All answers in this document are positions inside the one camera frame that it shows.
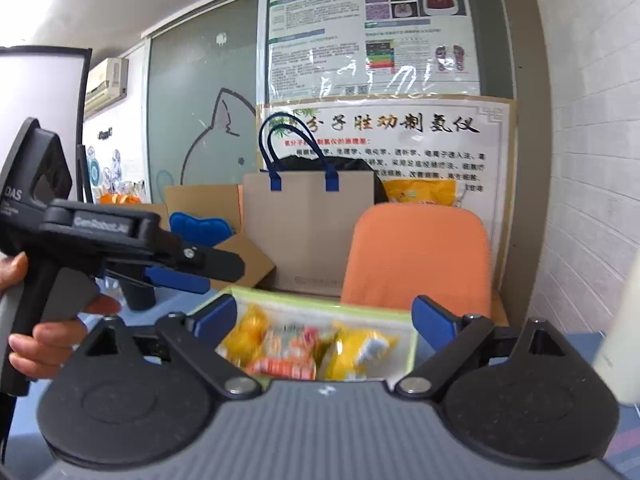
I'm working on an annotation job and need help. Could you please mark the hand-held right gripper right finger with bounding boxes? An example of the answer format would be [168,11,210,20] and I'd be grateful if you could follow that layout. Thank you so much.
[395,295,582,403]

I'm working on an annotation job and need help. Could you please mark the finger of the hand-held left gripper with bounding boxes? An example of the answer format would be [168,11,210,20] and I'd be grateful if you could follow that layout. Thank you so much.
[150,237,246,284]
[107,265,212,297]

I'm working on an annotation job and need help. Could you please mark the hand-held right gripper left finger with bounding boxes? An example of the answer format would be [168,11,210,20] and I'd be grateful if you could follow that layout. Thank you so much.
[70,294,263,401]

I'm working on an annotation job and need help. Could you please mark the light green cardboard box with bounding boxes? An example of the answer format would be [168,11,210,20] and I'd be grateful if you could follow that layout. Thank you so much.
[192,285,419,385]

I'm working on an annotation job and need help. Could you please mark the person's left hand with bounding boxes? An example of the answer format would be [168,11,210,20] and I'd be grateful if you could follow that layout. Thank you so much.
[0,252,122,381]

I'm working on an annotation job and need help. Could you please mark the blue striped tablecloth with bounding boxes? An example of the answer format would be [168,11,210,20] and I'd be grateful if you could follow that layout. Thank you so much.
[0,280,640,480]

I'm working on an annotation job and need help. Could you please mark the yellow snack packet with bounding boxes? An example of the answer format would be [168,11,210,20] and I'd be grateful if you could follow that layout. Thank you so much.
[325,322,399,382]
[220,302,269,367]

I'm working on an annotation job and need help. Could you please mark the brown cardboard box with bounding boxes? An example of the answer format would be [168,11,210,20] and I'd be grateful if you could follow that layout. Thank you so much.
[164,183,279,292]

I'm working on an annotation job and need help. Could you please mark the blue plastic item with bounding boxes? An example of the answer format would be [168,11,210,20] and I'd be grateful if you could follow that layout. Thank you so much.
[169,211,234,247]

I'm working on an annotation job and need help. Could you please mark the orange chair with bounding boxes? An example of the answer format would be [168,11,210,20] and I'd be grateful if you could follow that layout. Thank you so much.
[340,203,494,319]

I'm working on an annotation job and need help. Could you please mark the red white snack packet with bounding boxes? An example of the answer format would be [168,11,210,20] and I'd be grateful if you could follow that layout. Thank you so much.
[246,325,334,382]

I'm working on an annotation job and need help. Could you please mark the yellow plastic bag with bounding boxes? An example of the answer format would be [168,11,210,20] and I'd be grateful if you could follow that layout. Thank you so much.
[382,178,459,207]

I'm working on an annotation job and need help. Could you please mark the black bag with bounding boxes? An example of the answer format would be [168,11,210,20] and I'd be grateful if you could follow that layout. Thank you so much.
[272,156,389,206]

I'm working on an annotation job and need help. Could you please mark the white air conditioner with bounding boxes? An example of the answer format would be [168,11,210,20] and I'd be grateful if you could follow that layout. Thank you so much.
[84,57,130,116]

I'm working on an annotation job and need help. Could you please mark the white thermos jug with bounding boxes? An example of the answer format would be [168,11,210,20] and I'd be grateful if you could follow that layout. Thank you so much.
[592,255,640,404]

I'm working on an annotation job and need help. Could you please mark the frosted glass partition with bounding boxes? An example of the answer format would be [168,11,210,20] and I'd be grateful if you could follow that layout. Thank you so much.
[142,0,262,206]

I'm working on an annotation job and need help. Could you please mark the colourful wall decals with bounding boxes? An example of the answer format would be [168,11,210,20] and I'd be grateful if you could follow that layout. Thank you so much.
[82,147,147,197]

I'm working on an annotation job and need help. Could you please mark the brown paper bag blue handles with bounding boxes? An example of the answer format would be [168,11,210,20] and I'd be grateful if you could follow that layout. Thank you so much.
[242,112,377,297]

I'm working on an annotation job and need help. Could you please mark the white board black frame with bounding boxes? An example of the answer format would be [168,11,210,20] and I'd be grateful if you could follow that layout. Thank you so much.
[0,46,94,203]

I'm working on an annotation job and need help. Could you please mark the green white wall poster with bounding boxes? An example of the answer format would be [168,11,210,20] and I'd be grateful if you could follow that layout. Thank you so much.
[259,0,482,105]

